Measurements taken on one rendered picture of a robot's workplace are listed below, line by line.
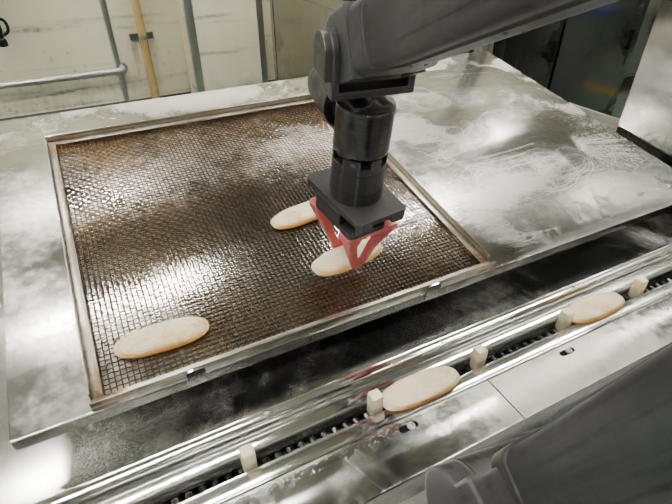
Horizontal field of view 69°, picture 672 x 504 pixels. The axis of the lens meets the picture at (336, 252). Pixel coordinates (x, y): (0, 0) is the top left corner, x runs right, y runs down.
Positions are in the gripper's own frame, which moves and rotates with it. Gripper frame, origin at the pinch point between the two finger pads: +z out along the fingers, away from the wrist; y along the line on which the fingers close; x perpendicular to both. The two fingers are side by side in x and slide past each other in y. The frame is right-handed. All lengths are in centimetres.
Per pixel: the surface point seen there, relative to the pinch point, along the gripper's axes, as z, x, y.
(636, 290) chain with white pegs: 6.2, 34.5, 20.7
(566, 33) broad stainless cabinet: 44, 228, -118
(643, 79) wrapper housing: -6, 70, -6
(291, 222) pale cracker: 3.2, -1.2, -11.5
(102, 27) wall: 89, 42, -343
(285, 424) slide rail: 7.2, -15.5, 12.1
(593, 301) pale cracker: 5.8, 26.9, 18.9
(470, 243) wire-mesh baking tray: 4.0, 18.8, 3.7
